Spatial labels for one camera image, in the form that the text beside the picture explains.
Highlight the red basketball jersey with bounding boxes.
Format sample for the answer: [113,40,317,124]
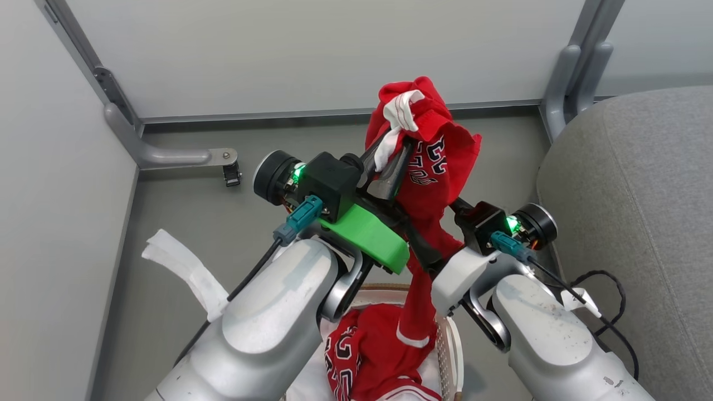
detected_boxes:
[365,76,483,349]

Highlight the grey fabric sofa seat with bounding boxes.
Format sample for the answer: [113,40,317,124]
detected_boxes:
[536,85,713,401]

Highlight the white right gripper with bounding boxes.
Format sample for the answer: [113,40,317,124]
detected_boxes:
[406,219,503,318]

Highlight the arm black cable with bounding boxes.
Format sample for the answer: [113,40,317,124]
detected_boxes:
[490,231,640,382]
[174,195,325,366]

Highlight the grey metal frame post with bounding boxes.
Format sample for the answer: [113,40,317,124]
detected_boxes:
[539,0,627,142]

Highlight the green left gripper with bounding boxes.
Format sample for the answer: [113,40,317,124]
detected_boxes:
[318,129,415,275]

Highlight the woven laundry basket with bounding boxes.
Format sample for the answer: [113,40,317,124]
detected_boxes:
[281,283,465,401]

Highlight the white cable label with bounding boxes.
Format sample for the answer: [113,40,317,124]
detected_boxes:
[560,287,603,319]

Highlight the red jersey in basket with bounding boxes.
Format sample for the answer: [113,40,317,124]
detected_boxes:
[324,304,444,401]

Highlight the white fabric strap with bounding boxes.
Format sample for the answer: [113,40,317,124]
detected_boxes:
[141,228,230,322]

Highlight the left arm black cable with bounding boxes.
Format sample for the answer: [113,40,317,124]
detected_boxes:
[174,195,325,366]

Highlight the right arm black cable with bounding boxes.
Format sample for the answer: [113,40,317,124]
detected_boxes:
[490,231,640,382]

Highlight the grey wall base rail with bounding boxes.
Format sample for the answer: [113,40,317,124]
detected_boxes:
[136,99,544,126]

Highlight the grey metal frame with foot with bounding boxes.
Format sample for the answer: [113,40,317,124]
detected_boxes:
[33,0,242,188]

